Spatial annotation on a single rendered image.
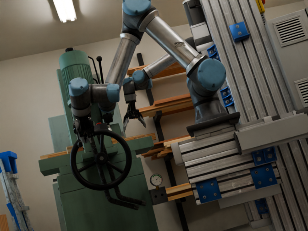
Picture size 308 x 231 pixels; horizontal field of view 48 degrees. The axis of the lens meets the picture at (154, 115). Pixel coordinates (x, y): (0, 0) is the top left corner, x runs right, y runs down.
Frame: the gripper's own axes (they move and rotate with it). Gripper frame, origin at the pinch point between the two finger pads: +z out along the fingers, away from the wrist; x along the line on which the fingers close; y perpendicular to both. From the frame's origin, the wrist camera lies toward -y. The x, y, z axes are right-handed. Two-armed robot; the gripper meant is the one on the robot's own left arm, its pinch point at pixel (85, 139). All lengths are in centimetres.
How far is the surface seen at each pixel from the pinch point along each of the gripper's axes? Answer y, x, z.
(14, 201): -42, -50, 95
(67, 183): 1.3, -12.0, 28.0
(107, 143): -5.8, 11.3, 13.0
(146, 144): -7.6, 32.7, 22.9
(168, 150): -114, 97, 174
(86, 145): -6.8, 0.7, 12.4
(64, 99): -64, -4, 30
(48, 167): -7.5, -19.1, 22.9
